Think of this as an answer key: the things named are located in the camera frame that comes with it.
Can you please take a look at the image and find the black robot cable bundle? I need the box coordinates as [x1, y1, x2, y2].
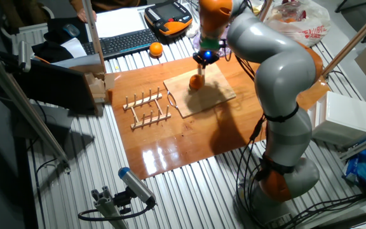
[235, 114, 366, 229]

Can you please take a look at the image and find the yellow packet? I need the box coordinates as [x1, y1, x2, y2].
[251, 0, 265, 15]

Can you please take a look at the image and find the brown cardboard box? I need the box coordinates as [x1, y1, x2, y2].
[51, 52, 116, 104]

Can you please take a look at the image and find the dark computer mouse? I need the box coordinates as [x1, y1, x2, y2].
[62, 23, 81, 38]

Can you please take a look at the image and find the small white paper sheet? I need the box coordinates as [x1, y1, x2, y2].
[60, 37, 90, 59]

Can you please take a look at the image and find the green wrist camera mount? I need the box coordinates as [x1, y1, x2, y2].
[200, 37, 221, 51]

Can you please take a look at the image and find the black camera clamp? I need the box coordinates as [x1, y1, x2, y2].
[112, 187, 133, 215]

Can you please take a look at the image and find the black camera cable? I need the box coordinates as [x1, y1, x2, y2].
[77, 203, 156, 222]

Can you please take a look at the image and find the short aluminium profile stub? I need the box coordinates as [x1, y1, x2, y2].
[90, 186, 130, 229]

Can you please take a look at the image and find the round orange fruit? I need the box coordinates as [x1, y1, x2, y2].
[149, 41, 164, 58]
[189, 73, 206, 91]

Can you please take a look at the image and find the black cloth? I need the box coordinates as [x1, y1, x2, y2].
[32, 17, 87, 63]

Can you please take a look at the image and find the black monitor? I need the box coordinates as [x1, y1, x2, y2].
[13, 57, 98, 115]

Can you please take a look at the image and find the white ribbed panel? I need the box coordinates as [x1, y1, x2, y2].
[0, 22, 49, 55]

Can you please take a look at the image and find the white drawer box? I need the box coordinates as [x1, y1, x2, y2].
[306, 91, 366, 148]

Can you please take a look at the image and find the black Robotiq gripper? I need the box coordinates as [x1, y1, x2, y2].
[193, 50, 220, 69]

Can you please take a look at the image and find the aluminium frame post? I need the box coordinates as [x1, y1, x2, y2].
[259, 0, 273, 24]
[339, 130, 366, 162]
[321, 1, 366, 78]
[81, 0, 106, 74]

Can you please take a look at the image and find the black computer keyboard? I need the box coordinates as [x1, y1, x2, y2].
[81, 28, 158, 60]

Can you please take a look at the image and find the orange black teach pendant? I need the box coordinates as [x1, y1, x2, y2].
[144, 0, 194, 36]

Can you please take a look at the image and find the wooden peg dish rack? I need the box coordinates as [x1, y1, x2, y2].
[122, 86, 173, 130]

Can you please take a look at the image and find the steel kitchen knife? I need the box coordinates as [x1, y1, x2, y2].
[196, 65, 207, 84]

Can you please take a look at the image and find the wooden cutting board metal handle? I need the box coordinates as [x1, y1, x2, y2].
[163, 63, 237, 119]

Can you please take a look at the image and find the bare person hand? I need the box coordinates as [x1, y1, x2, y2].
[76, 8, 87, 24]

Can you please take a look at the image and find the long aluminium frame beam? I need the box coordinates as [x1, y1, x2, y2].
[0, 44, 72, 174]

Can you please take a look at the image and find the silver camera blue cap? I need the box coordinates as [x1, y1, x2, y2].
[118, 167, 157, 207]

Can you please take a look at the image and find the white plastic bag red print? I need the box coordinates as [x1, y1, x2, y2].
[262, 0, 332, 52]

